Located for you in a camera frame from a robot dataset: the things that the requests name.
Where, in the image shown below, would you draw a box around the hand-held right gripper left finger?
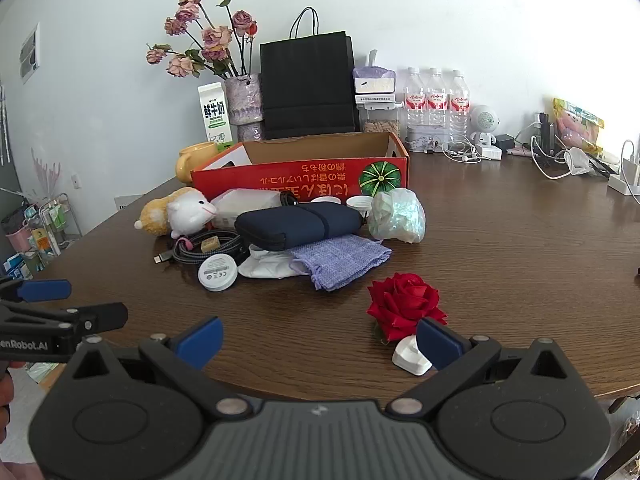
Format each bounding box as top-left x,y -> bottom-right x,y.
66,316 -> 252,420

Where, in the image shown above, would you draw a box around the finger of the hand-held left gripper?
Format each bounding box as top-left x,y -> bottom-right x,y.
0,302 -> 129,343
0,279 -> 72,306

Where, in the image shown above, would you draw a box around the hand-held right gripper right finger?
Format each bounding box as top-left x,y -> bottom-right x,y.
387,317 -> 571,418

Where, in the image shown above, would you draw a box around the small white charging dock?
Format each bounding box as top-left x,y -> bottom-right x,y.
391,336 -> 433,376

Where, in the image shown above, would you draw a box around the red artificial rose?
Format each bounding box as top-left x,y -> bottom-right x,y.
366,273 -> 448,345

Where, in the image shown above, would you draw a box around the white round charger puck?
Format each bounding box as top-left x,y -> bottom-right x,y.
198,253 -> 238,292

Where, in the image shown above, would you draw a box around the white cloth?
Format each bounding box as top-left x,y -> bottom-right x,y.
238,245 -> 311,279

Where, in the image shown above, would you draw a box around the purple burlap bag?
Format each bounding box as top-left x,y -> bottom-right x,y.
287,235 -> 393,292

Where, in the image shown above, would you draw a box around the yellow white plush sheep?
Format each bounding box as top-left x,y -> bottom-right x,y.
134,187 -> 218,239

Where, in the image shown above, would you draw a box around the iridescent plastic bag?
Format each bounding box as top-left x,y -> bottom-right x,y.
368,188 -> 427,244

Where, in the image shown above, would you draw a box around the translucent cotton swab container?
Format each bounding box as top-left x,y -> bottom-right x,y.
210,188 -> 286,231

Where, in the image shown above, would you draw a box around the navy zip pouch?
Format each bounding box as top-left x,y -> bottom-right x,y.
234,202 -> 363,251

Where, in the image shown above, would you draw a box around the red cardboard box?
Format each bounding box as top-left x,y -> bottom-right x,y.
191,131 -> 411,206

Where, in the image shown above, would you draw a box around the person's left hand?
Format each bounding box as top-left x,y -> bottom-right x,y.
0,362 -> 15,443

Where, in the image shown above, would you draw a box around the pink branch decoration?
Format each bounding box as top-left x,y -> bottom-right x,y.
30,149 -> 63,201

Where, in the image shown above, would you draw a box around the yellow mug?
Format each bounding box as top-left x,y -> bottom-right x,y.
174,142 -> 221,183

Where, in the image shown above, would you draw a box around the grey floral tin box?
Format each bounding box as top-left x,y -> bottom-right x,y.
406,125 -> 453,153

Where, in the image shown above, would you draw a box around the white green milk carton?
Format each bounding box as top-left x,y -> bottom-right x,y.
197,82 -> 235,147

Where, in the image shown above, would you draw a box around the clear seed container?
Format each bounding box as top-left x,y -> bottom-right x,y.
358,101 -> 404,137

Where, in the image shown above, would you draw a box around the white robot speaker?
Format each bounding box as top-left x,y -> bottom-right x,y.
469,104 -> 501,147

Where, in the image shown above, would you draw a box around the white face mask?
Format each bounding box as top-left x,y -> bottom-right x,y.
564,147 -> 598,177

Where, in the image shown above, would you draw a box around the black device stand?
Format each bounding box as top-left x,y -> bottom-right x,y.
538,113 -> 557,156

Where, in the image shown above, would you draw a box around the clear water bottle red label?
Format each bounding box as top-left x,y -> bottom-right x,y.
404,67 -> 430,131
446,70 -> 472,141
425,67 -> 449,131

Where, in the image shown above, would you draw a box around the purple mottled vase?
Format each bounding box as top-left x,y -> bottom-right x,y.
223,73 -> 265,142

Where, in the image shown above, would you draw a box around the white charger block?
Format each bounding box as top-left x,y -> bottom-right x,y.
607,140 -> 640,197

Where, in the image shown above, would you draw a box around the yellow pink snack packet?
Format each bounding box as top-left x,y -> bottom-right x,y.
552,98 -> 605,155

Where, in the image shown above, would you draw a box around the purple tissue pack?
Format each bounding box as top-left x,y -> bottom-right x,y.
352,50 -> 397,95

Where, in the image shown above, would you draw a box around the black paper bag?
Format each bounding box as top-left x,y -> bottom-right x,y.
259,7 -> 360,141

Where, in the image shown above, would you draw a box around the dried pink rose bouquet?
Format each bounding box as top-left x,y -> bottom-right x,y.
146,0 -> 260,81

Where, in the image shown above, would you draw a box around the wire storage rack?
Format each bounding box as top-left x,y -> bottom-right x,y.
0,192 -> 83,281

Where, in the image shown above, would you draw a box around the white wired earphones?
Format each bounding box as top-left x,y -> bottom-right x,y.
442,137 -> 483,163

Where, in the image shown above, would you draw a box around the white charging cable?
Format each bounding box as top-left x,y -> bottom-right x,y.
530,135 -> 573,181

